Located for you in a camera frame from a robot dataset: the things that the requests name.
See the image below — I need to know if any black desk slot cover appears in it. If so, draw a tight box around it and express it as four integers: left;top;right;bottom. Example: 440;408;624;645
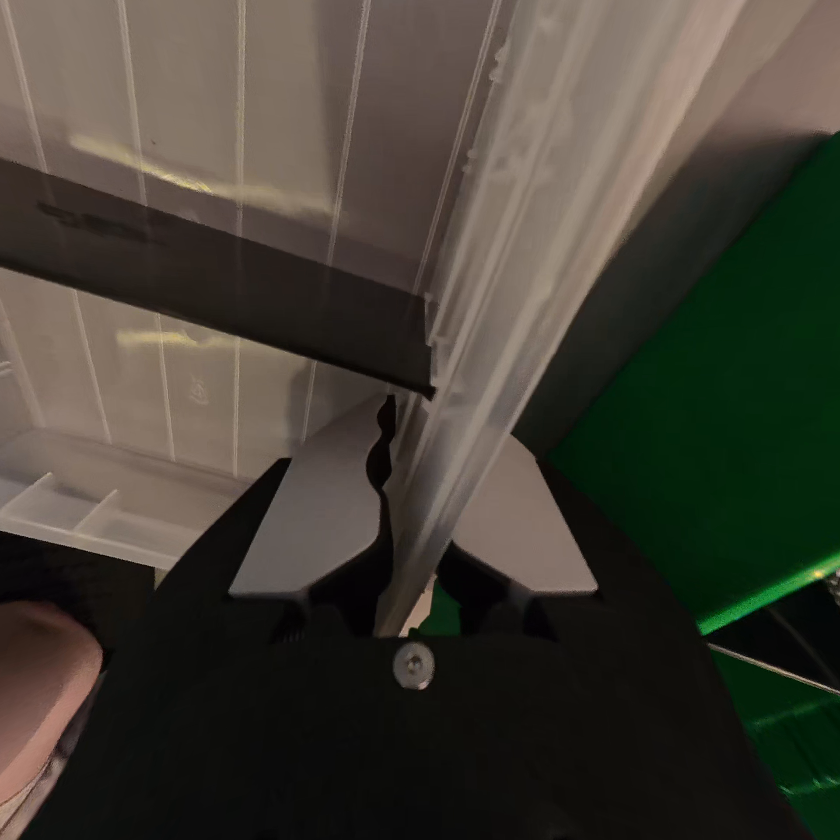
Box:
0;157;437;401

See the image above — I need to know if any green plastic bin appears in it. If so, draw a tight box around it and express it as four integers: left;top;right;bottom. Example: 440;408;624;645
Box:
420;131;840;798

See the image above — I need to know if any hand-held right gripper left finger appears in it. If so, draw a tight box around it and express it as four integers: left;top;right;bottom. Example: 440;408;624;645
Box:
228;394;399;636

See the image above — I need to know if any clear plastic bin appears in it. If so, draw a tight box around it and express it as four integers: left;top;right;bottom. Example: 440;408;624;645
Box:
0;0;752;639

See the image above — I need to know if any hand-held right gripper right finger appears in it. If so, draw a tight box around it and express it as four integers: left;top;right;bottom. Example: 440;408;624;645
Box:
435;433;600;636

